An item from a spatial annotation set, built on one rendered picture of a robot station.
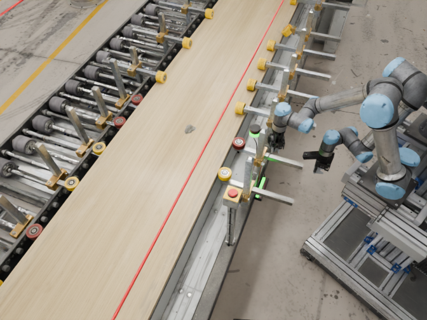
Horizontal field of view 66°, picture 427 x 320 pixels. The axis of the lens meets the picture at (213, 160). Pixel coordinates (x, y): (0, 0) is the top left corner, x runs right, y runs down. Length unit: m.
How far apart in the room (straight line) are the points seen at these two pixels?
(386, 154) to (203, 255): 1.11
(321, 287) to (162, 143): 1.54
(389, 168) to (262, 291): 1.40
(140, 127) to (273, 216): 1.32
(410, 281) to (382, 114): 1.54
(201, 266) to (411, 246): 1.07
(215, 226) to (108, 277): 0.70
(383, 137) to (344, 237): 1.29
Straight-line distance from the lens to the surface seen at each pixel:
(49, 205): 2.14
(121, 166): 2.04
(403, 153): 1.75
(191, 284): 1.94
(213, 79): 2.50
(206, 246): 2.01
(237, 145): 2.04
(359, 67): 4.39
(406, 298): 2.63
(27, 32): 5.40
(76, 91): 2.75
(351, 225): 2.70
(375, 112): 1.39
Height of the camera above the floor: 2.48
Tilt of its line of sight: 53 degrees down
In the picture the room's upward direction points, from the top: 2 degrees counter-clockwise
